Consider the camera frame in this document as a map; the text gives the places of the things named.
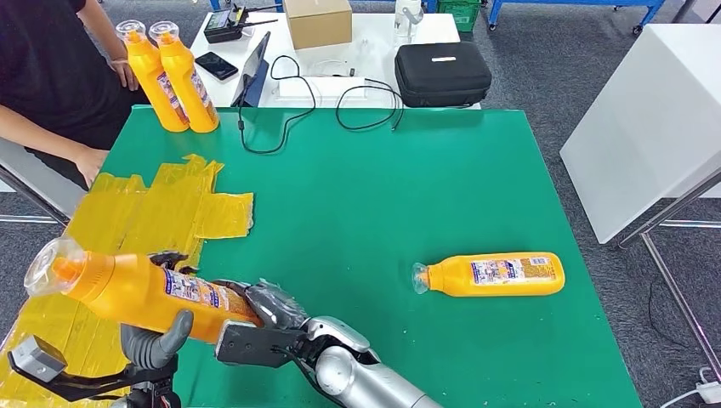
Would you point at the white bench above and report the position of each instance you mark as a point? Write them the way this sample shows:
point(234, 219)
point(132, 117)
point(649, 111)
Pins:
point(51, 194)

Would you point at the orange plastic bottle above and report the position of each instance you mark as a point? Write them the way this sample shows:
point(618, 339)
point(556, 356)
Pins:
point(160, 96)
point(129, 293)
point(197, 104)
point(450, 276)

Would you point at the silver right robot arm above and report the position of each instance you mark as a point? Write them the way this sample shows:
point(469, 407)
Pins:
point(360, 383)

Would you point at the cardboard box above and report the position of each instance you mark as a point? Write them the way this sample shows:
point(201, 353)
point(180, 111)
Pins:
point(318, 23)

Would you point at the person's left hand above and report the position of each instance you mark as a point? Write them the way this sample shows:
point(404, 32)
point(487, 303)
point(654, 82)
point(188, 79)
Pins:
point(127, 74)

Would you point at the black radio with antennas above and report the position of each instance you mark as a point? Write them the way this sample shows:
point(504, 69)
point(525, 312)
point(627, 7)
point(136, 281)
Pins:
point(223, 27)

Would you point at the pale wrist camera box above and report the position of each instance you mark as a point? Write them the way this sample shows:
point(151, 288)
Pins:
point(36, 360)
point(253, 346)

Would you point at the yellow tape sheet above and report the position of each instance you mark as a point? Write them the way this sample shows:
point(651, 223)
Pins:
point(141, 214)

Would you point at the person's right hand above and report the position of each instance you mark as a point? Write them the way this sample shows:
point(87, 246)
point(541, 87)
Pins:
point(90, 166)

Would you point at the green work table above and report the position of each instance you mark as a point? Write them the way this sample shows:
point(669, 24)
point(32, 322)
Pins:
point(366, 191)

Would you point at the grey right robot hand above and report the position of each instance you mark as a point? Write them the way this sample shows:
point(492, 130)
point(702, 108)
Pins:
point(276, 309)

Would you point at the metal table leg frame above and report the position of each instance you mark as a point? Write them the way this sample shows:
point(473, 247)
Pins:
point(674, 294)

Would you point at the large white table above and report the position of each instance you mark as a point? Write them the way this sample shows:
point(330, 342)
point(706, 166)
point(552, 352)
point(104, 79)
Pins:
point(648, 112)

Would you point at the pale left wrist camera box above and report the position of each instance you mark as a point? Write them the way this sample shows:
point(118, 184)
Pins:
point(36, 360)

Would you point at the blue metal frame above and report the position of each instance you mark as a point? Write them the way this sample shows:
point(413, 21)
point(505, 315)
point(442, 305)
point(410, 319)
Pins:
point(217, 3)
point(495, 14)

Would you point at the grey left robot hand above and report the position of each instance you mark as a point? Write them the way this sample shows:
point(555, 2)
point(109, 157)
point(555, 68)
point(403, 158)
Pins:
point(152, 346)

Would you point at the flat white box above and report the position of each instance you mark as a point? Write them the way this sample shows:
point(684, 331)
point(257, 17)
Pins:
point(322, 89)

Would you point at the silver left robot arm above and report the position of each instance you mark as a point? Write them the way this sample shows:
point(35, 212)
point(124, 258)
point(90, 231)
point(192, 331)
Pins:
point(155, 394)

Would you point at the person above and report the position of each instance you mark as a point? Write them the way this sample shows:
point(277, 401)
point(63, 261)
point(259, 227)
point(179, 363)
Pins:
point(45, 50)

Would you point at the person's right forearm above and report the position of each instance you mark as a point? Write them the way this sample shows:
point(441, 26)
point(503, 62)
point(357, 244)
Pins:
point(39, 135)

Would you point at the green plastic crate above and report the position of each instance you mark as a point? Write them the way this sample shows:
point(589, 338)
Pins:
point(460, 14)

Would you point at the black smartphone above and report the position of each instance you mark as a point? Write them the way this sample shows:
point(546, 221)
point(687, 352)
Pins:
point(217, 66)

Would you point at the white desk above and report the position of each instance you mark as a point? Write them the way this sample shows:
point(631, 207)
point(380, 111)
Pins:
point(383, 35)

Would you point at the dark blue tablet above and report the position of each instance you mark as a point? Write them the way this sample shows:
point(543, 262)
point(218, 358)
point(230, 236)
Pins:
point(256, 73)

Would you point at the black carrying case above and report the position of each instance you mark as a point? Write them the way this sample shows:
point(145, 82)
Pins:
point(443, 75)

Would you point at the white power strip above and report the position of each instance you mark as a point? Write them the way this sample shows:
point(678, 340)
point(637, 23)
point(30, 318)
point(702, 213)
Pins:
point(707, 391)

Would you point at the person's left forearm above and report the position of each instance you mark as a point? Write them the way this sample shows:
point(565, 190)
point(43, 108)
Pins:
point(101, 28)

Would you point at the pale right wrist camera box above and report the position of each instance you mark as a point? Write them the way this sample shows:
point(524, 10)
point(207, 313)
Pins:
point(253, 346)

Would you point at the metal bench leg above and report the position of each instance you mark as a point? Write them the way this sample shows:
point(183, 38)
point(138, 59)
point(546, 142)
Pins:
point(34, 194)

